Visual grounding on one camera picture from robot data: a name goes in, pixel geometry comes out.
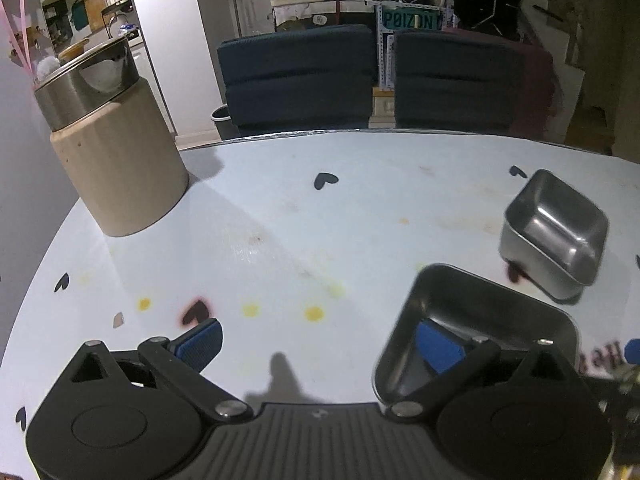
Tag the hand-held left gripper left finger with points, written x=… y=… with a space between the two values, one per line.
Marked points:
x=200 y=344

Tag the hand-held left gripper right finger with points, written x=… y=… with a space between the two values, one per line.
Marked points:
x=440 y=352

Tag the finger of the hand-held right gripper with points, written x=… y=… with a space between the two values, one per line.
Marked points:
x=634 y=351

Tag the large rectangular steel container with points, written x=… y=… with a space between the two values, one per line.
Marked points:
x=490 y=305

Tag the small square steel container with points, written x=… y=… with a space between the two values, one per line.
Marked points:
x=555 y=230

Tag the beige canister steel lid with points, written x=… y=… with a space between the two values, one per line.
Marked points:
x=120 y=170

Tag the dark trash bin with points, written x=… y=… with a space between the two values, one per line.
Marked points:
x=222 y=120

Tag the dark blue chair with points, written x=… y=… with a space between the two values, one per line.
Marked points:
x=300 y=80
x=455 y=80

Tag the maroon chair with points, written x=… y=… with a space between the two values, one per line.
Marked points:
x=539 y=90

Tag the white board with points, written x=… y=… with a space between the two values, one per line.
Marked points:
x=570 y=50

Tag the teal sign box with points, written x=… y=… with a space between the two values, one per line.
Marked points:
x=405 y=21

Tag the pink hanging ribbon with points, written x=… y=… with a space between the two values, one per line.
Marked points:
x=17 y=35

